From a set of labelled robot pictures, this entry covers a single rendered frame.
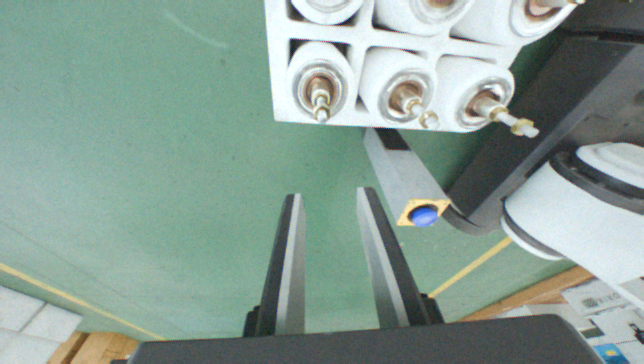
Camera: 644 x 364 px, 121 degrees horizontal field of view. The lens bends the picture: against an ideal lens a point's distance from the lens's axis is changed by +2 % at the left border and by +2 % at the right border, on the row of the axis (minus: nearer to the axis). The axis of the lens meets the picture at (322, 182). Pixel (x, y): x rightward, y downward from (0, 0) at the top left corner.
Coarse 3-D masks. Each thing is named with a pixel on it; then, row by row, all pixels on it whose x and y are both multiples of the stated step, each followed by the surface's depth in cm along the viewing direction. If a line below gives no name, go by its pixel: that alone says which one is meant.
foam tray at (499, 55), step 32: (288, 0) 28; (288, 32) 27; (320, 32) 27; (352, 32) 27; (384, 32) 27; (448, 32) 27; (288, 64) 31; (352, 64) 29; (416, 128) 37; (448, 128) 37
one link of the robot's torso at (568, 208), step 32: (576, 160) 29; (544, 192) 31; (576, 192) 27; (608, 192) 25; (640, 192) 24; (512, 224) 36; (544, 224) 31; (576, 224) 28; (608, 224) 26; (640, 224) 24; (576, 256) 29; (608, 256) 27; (640, 256) 24; (640, 288) 26
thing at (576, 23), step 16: (592, 0) 33; (608, 0) 31; (640, 0) 28; (576, 16) 35; (592, 16) 33; (608, 16) 31; (624, 16) 30; (640, 16) 28; (576, 32) 40; (592, 32) 40; (624, 32) 31; (640, 32) 29
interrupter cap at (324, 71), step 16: (304, 64) 23; (320, 64) 23; (336, 64) 23; (304, 80) 24; (320, 80) 24; (336, 80) 24; (304, 96) 25; (336, 96) 26; (304, 112) 27; (336, 112) 27
